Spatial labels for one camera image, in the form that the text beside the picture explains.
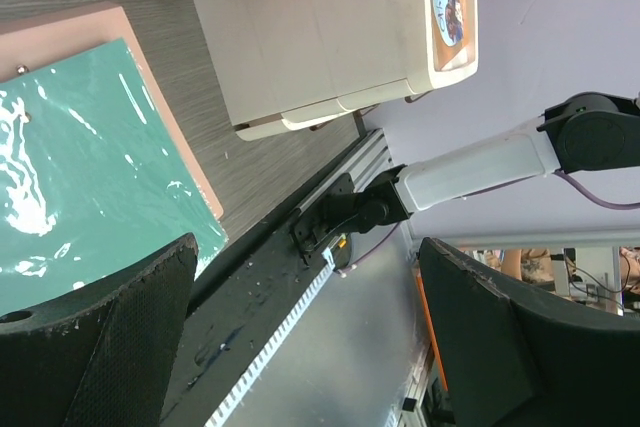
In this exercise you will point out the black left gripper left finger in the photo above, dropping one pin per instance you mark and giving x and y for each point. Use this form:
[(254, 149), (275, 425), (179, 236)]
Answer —
[(101, 355)]

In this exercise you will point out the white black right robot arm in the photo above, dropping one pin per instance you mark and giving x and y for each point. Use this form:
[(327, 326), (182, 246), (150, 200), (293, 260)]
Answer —
[(589, 132)]

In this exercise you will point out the white drawer storage box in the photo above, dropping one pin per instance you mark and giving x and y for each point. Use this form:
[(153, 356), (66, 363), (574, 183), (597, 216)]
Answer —
[(287, 65)]

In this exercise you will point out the white slotted cable duct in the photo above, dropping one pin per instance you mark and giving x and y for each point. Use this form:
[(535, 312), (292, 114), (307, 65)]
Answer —
[(253, 372)]

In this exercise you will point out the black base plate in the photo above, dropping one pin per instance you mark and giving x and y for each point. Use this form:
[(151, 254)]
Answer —
[(226, 331)]

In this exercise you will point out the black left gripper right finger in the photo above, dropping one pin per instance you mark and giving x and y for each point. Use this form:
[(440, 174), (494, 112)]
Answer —
[(514, 354)]

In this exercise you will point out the green cutting mat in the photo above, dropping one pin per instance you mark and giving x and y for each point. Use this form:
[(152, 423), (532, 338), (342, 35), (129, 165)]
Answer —
[(91, 179)]

